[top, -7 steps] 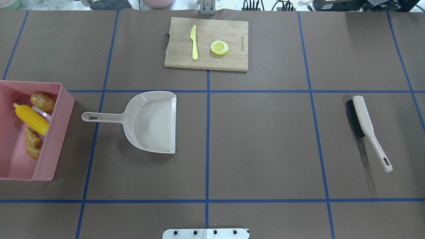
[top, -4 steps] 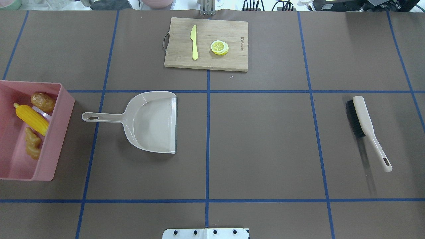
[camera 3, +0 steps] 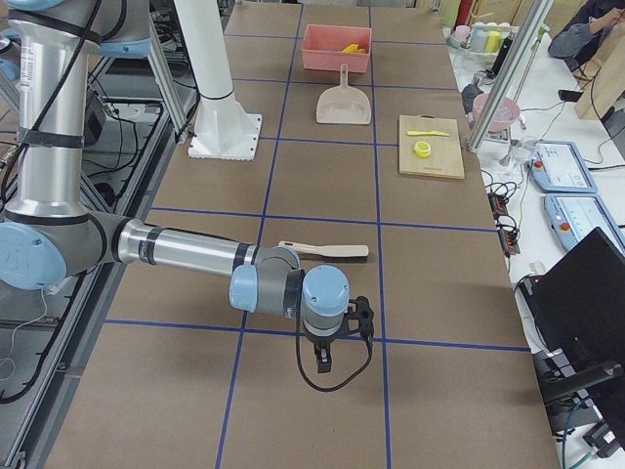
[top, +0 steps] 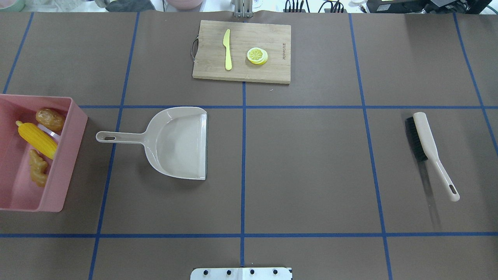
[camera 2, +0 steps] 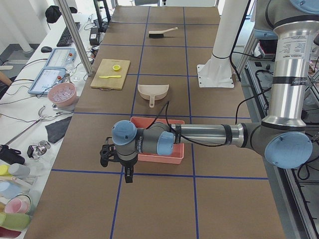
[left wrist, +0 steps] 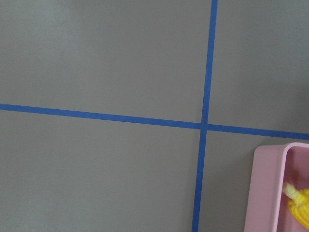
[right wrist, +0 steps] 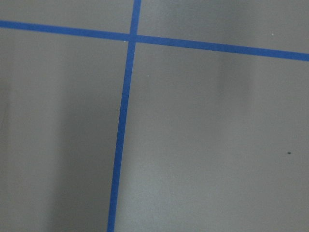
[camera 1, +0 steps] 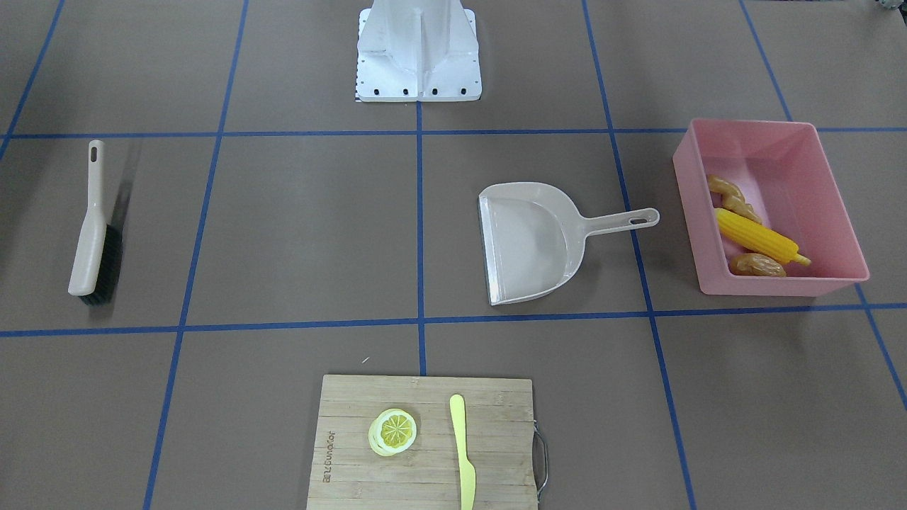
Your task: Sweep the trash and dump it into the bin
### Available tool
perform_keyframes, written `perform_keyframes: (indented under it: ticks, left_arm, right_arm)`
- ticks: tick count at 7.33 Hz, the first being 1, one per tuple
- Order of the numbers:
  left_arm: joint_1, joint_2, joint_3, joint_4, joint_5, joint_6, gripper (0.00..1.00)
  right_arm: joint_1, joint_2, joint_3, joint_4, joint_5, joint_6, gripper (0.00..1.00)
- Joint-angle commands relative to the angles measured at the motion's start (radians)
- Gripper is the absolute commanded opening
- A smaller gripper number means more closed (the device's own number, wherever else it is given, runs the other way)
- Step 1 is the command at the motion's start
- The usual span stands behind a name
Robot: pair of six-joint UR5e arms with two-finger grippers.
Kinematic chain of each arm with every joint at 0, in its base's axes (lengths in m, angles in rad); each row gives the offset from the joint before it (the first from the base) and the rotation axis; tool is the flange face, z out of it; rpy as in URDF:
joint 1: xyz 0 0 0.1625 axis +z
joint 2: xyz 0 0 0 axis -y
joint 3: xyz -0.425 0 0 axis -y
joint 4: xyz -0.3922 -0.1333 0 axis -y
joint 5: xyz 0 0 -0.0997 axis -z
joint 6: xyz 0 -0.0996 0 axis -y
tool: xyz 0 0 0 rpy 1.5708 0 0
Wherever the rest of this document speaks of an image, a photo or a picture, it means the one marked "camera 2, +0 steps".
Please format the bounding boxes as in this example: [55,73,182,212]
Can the dark grey cloth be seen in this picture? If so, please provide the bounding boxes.
[45,117,72,143]

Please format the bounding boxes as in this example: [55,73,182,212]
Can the pink cup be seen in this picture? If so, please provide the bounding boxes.
[4,195,31,214]

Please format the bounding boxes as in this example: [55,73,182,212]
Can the lower teach pendant tablet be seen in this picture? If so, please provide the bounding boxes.
[28,67,66,95]

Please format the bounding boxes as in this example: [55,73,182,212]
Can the aluminium frame post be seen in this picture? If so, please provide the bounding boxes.
[57,0,93,76]

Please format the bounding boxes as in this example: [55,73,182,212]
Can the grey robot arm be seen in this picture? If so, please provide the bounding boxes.
[100,0,319,183]

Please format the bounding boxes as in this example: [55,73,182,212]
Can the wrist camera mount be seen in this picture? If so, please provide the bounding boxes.
[100,137,119,167]

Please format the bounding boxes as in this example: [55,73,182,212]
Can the yellow lemon slices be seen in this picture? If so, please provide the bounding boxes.
[112,64,122,71]

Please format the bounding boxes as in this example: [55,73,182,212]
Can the pink bowl with ice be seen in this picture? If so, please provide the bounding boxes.
[47,83,77,107]

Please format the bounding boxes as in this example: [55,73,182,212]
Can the beige hand brush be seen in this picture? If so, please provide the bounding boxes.
[149,27,178,39]

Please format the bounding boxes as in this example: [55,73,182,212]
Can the metal grabber tool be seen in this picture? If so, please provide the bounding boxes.
[5,106,55,145]

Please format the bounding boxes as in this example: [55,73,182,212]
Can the pink plastic bin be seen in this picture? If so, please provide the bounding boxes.
[130,117,184,164]

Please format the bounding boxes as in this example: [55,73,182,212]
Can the teach pendant tablet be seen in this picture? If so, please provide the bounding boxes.
[45,47,76,68]
[28,67,66,95]

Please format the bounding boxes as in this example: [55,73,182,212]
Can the yellow plastic knife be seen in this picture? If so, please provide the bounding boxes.
[99,75,122,79]

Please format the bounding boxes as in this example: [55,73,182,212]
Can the green cup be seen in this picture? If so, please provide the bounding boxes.
[0,213,31,231]

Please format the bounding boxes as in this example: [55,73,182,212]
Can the beige plastic dustpan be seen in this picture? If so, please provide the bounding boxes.
[138,84,169,108]

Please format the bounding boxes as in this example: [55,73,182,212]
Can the black computer mouse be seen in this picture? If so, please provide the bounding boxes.
[40,46,52,53]

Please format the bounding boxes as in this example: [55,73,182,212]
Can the upper teach pendant tablet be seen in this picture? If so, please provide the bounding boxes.
[45,47,76,68]

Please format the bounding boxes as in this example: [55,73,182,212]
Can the light blue cup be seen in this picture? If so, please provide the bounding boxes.
[0,181,21,199]

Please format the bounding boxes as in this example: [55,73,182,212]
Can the black keyboard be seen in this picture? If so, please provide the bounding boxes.
[56,27,73,47]

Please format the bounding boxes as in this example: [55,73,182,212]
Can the bamboo cutting board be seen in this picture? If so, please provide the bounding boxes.
[90,59,131,90]

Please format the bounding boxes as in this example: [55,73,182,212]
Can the black cap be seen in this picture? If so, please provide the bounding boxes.
[45,5,62,23]

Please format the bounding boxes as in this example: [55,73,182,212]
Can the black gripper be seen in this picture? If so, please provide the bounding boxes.
[119,156,138,183]

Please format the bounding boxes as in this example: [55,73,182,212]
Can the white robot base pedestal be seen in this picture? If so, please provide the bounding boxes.
[197,0,250,88]

